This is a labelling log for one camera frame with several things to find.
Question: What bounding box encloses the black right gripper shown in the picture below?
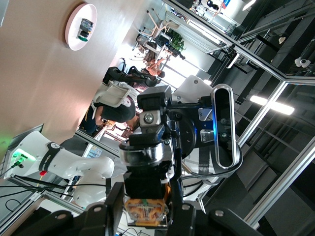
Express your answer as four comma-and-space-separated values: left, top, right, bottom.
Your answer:
128, 85, 215, 151

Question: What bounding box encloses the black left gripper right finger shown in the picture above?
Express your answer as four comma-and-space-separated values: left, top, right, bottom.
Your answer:
168, 176, 185, 236

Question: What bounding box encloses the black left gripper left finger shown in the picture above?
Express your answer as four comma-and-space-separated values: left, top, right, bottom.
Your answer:
105, 177, 126, 236

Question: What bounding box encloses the seated person dark shirt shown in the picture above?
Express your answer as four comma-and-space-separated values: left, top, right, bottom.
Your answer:
81, 81, 139, 136

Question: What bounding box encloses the green potted plant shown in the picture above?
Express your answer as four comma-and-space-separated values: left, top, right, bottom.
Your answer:
169, 30, 186, 54

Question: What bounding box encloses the white round plate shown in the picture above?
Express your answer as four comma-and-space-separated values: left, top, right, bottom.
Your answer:
64, 2, 98, 52

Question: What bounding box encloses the rectangular ceiling light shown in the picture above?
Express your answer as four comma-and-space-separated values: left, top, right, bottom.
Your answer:
250, 95, 295, 116

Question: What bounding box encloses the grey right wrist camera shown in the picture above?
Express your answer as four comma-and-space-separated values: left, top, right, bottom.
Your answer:
211, 83, 244, 171

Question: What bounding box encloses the green push button switch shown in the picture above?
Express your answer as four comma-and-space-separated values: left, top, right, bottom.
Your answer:
77, 17, 95, 42

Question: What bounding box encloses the white security camera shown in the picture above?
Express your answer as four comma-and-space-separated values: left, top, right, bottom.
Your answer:
294, 57, 311, 69

